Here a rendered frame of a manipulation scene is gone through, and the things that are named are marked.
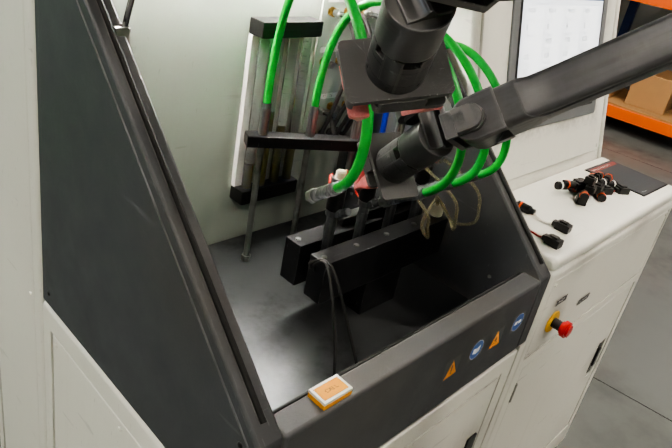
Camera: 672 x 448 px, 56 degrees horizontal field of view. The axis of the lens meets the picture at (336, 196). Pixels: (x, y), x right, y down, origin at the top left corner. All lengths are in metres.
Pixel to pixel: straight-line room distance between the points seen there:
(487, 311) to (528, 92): 0.41
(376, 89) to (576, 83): 0.31
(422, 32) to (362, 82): 0.11
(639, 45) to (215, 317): 0.58
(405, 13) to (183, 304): 0.45
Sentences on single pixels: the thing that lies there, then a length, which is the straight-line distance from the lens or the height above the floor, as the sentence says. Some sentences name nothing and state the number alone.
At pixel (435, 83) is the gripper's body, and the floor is 1.37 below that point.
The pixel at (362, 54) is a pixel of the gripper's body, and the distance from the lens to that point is 0.60.
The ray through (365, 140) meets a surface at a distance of 0.77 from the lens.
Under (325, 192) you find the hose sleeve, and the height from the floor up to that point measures 1.14.
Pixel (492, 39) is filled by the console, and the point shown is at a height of 1.31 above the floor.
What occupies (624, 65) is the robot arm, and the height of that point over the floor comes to 1.39.
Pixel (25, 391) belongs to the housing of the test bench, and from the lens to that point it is 1.49.
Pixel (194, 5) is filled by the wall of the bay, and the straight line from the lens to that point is 1.09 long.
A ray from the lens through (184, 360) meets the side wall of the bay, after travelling 0.82.
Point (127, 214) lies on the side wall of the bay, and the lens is 0.85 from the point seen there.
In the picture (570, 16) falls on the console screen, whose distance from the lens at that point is 1.60.
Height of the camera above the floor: 1.52
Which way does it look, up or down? 26 degrees down
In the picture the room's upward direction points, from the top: 11 degrees clockwise
